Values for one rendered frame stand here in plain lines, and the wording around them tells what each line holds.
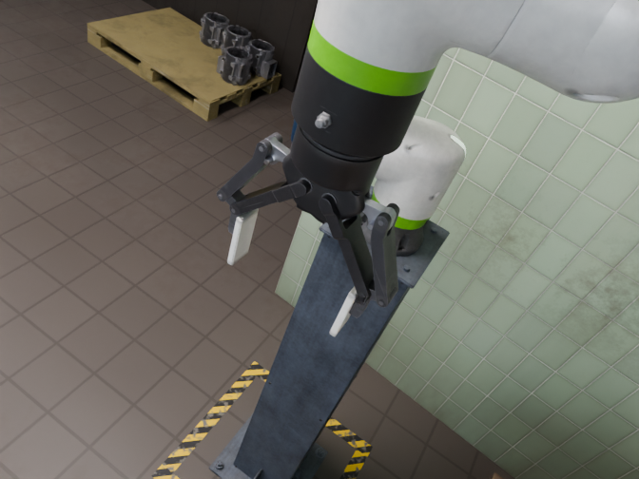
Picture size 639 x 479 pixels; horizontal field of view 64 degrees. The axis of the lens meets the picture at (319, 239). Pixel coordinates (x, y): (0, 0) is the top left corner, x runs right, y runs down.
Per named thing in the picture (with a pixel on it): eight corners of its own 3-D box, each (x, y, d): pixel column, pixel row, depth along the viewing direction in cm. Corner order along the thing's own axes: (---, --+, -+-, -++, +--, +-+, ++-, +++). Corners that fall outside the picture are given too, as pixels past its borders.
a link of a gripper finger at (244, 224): (242, 220, 51) (236, 217, 51) (231, 266, 56) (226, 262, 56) (260, 207, 53) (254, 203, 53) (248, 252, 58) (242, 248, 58)
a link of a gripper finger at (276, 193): (309, 196, 44) (301, 182, 43) (228, 220, 51) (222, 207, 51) (332, 177, 47) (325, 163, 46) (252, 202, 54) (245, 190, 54)
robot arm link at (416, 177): (363, 175, 109) (396, 96, 96) (432, 202, 108) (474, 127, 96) (350, 210, 99) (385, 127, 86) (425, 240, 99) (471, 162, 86)
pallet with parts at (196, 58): (281, 88, 387) (292, 47, 365) (212, 124, 328) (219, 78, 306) (164, 22, 412) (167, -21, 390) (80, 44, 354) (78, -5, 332)
